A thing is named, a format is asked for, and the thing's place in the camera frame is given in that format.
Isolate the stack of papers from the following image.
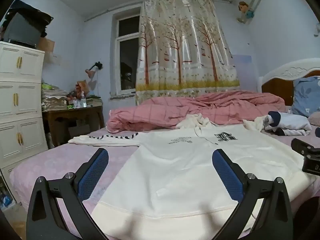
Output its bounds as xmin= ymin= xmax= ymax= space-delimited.
xmin=41 ymin=82 xmax=73 ymax=112

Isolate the white and navy garment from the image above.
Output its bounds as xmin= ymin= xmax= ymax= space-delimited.
xmin=242 ymin=110 xmax=312 ymax=137

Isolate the blue floral pillow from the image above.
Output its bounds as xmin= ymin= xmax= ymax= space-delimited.
xmin=290 ymin=76 xmax=320 ymax=118

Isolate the orange snack bag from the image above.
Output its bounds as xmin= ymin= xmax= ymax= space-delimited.
xmin=76 ymin=80 xmax=89 ymax=98

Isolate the dark bag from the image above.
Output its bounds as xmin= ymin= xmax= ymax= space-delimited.
xmin=0 ymin=0 xmax=54 ymax=49

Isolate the white and wood headboard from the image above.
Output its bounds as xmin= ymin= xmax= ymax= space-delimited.
xmin=257 ymin=58 xmax=320 ymax=107

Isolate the hanging doll toy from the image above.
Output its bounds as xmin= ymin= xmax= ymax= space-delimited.
xmin=236 ymin=1 xmax=255 ymax=25

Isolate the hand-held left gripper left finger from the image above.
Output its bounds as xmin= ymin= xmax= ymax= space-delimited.
xmin=26 ymin=148 xmax=109 ymax=240

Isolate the pink desk lamp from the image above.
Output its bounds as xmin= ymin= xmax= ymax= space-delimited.
xmin=85 ymin=61 xmax=103 ymax=79

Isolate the pink cushion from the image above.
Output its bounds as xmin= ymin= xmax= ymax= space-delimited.
xmin=308 ymin=112 xmax=320 ymax=127

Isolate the stack of books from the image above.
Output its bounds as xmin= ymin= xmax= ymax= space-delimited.
xmin=85 ymin=96 xmax=103 ymax=107

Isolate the cardboard box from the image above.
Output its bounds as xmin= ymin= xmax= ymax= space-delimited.
xmin=36 ymin=37 xmax=55 ymax=53

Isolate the tree print curtain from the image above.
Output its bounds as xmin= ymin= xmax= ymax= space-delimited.
xmin=135 ymin=0 xmax=241 ymax=107

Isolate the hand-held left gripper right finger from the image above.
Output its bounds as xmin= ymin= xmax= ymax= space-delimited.
xmin=212 ymin=149 xmax=293 ymax=240

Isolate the white framed window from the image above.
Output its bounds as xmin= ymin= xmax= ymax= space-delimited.
xmin=112 ymin=7 xmax=142 ymax=98

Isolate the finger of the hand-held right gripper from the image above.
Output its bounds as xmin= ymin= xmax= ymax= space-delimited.
xmin=291 ymin=138 xmax=320 ymax=158

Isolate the pink checked quilt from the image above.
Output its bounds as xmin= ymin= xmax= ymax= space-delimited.
xmin=106 ymin=90 xmax=292 ymax=133

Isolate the cream white storage cabinet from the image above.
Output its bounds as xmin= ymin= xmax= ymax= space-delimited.
xmin=0 ymin=41 xmax=49 ymax=178

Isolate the cream white hoodie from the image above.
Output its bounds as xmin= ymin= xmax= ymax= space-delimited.
xmin=68 ymin=114 xmax=316 ymax=227

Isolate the dark wooden table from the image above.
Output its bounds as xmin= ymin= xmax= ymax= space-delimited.
xmin=42 ymin=105 xmax=105 ymax=147

